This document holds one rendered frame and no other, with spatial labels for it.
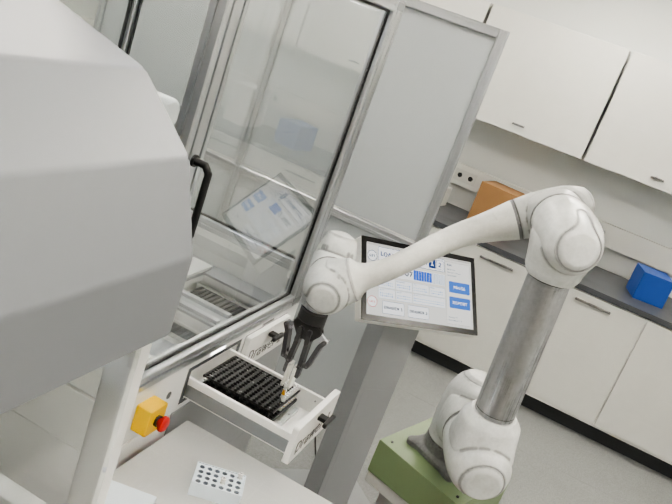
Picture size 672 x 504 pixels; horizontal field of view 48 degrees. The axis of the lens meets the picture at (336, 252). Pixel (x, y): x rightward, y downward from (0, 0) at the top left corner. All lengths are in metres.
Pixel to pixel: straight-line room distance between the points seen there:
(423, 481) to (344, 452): 1.02
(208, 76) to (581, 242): 0.83
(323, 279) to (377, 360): 1.25
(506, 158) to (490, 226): 3.55
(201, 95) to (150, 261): 0.53
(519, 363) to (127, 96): 1.11
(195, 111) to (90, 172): 0.59
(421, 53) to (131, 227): 2.58
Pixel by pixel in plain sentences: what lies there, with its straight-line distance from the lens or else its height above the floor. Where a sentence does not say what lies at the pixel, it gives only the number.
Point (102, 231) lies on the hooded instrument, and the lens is 0.97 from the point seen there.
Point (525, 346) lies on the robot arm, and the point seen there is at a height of 1.35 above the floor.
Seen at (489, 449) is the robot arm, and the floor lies 1.08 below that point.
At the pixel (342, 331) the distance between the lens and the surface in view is 3.72.
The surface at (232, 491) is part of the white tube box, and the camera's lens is 1.88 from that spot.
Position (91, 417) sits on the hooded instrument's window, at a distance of 1.17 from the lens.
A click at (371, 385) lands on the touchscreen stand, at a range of 2.95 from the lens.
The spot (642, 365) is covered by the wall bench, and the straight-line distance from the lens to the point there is 4.84.
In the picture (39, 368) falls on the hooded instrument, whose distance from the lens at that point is 0.96.
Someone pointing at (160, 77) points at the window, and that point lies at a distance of 1.58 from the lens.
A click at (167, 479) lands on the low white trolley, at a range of 1.92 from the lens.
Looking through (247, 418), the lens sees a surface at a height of 0.87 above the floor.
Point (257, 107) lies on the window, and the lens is 1.76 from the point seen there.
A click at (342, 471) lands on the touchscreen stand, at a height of 0.23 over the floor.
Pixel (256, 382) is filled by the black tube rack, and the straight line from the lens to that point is 2.12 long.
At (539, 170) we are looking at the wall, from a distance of 5.36.
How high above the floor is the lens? 1.91
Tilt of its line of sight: 17 degrees down
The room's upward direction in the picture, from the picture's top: 20 degrees clockwise
